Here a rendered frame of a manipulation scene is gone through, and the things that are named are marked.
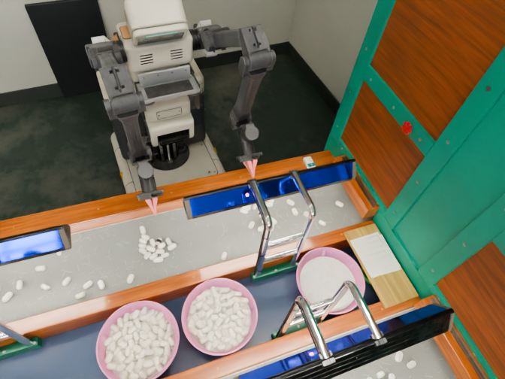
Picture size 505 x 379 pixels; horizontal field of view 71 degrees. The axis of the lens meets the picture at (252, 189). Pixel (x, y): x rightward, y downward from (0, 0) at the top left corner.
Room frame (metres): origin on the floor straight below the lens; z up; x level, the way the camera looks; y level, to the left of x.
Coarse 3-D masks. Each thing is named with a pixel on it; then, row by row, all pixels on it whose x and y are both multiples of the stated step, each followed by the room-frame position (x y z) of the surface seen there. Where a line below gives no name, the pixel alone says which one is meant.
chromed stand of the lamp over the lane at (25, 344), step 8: (0, 320) 0.22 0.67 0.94; (0, 328) 0.21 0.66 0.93; (8, 328) 0.22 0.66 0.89; (0, 336) 0.20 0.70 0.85; (8, 336) 0.20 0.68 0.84; (16, 336) 0.21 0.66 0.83; (24, 336) 0.22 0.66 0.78; (8, 344) 0.20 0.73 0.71; (16, 344) 0.20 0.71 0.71; (24, 344) 0.20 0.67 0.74; (32, 344) 0.21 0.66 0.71; (40, 344) 0.21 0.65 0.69; (0, 352) 0.17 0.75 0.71; (8, 352) 0.18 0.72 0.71; (16, 352) 0.18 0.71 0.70; (24, 352) 0.19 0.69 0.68
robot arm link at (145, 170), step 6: (150, 150) 0.90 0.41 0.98; (150, 156) 0.88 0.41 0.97; (132, 162) 0.84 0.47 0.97; (138, 162) 0.80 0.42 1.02; (144, 162) 0.80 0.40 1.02; (138, 168) 0.78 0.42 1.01; (144, 168) 0.79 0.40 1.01; (150, 168) 0.79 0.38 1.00; (144, 174) 0.77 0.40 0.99; (150, 174) 0.78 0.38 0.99
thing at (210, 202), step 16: (352, 160) 0.87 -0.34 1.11; (288, 176) 0.76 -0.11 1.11; (304, 176) 0.78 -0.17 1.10; (320, 176) 0.80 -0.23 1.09; (336, 176) 0.82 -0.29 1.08; (352, 176) 0.84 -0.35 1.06; (208, 192) 0.65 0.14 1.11; (224, 192) 0.66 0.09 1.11; (240, 192) 0.68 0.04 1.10; (272, 192) 0.71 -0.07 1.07; (288, 192) 0.73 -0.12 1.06; (192, 208) 0.60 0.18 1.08; (208, 208) 0.61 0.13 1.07; (224, 208) 0.63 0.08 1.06
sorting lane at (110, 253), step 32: (320, 192) 1.00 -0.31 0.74; (128, 224) 0.69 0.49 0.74; (160, 224) 0.71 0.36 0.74; (192, 224) 0.73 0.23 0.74; (224, 224) 0.76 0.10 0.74; (256, 224) 0.78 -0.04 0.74; (288, 224) 0.80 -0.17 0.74; (352, 224) 0.84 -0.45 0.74; (64, 256) 0.52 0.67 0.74; (96, 256) 0.54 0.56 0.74; (128, 256) 0.55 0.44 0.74; (192, 256) 0.59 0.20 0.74; (0, 288) 0.37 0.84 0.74; (32, 288) 0.38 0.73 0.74; (64, 288) 0.40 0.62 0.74; (96, 288) 0.42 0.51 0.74; (128, 288) 0.43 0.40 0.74
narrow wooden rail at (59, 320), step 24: (312, 240) 0.73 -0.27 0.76; (336, 240) 0.74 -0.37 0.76; (216, 264) 0.56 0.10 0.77; (240, 264) 0.58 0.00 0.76; (264, 264) 0.59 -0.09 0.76; (144, 288) 0.43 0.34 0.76; (168, 288) 0.44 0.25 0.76; (192, 288) 0.47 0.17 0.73; (48, 312) 0.30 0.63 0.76; (72, 312) 0.32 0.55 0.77; (96, 312) 0.33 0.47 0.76; (48, 336) 0.25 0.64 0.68
